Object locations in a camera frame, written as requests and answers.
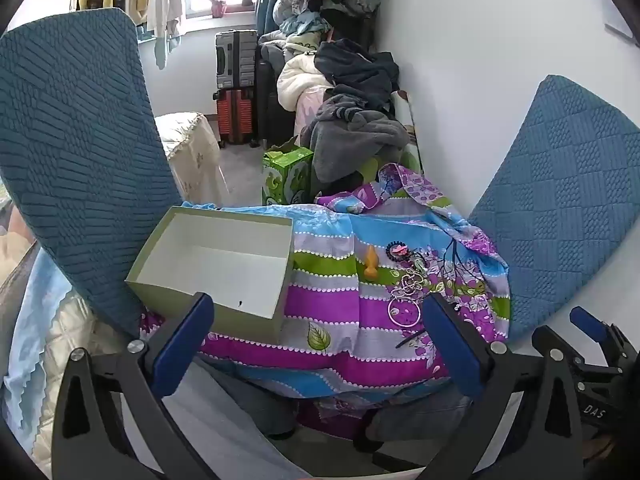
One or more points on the blue checked-weave chair back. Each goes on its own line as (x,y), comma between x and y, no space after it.
(560,200)

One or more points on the white puffy jacket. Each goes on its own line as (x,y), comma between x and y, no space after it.
(300,80)

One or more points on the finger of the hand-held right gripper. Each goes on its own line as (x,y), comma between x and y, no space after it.
(550,340)
(587,321)

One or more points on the black suitcase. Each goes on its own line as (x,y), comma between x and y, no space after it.
(272,105)

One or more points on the pile of mixed clothes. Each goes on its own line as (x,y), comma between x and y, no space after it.
(330,0)

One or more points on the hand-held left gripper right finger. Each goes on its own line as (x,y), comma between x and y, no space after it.
(456,347)

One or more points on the grey fleece blanket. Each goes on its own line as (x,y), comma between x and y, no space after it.
(350,135)

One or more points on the grey suitcase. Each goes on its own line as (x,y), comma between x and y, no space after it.
(236,60)

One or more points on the grey cardboard box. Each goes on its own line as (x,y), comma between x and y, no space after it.
(225,242)

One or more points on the blue striped-weave chair back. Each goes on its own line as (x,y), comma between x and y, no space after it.
(75,160)

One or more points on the black hairpin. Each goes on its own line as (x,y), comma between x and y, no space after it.
(410,339)

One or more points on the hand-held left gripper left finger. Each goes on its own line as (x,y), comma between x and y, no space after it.
(181,342)

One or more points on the light blue scalloped bedding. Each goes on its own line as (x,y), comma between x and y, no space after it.
(35,320)

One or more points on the navy hoodie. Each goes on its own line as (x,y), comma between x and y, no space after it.
(360,67)

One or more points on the orange hair clip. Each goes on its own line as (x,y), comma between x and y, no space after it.
(372,266)

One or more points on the cream quilted cover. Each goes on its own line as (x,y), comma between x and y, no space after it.
(192,155)

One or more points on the green carton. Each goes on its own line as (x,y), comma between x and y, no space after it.
(287,175)

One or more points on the red suitcase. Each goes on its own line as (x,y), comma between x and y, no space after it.
(237,117)

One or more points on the floral printed cloth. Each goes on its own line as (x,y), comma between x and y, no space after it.
(340,310)

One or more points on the white hanging shirt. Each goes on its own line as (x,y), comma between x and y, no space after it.
(165,5)

